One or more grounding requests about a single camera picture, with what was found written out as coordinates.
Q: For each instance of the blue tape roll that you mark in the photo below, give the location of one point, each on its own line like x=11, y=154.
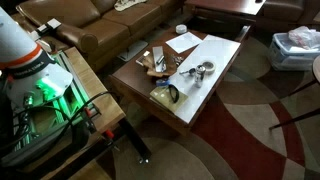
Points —
x=162, y=82

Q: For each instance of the brown leather sofa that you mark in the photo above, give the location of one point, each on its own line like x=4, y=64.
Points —
x=95, y=27

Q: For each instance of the olive green notebook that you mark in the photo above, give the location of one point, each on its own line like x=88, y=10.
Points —
x=162, y=96

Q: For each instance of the masking tape roll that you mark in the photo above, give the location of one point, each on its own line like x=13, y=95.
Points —
x=209, y=66

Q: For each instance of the dark wooden coffee table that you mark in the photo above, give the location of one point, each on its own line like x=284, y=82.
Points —
x=133, y=82

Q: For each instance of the keys with black fob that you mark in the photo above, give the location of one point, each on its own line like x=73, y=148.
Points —
x=191, y=72

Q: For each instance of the white plastic bag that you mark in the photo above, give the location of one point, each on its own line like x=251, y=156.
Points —
x=305, y=37

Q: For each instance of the grey laptop on floor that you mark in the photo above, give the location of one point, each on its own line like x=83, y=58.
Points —
x=132, y=50

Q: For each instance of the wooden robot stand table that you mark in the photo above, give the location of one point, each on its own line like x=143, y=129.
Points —
x=63, y=162

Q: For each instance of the shiny metal can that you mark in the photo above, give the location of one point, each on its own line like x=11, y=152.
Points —
x=199, y=75

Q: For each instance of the red clamp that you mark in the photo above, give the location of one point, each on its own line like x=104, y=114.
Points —
x=107, y=137

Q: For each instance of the dark wooden side table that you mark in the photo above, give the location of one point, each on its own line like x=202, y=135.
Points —
x=243, y=11

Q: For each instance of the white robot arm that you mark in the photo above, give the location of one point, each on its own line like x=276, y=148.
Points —
x=36, y=77

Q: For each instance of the white paper sheet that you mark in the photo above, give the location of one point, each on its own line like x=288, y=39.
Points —
x=183, y=42

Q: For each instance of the clear plastic storage bin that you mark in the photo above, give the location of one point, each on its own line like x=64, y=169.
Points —
x=285, y=55

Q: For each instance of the white board on table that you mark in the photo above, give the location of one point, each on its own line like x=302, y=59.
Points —
x=214, y=49

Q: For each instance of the small white card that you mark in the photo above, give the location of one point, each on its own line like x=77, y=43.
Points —
x=139, y=61

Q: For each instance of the white round container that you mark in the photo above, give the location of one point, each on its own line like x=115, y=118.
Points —
x=181, y=29

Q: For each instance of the white cloth on sofa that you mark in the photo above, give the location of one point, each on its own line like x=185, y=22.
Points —
x=122, y=5

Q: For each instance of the metal cylinder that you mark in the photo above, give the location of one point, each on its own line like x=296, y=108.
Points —
x=159, y=61

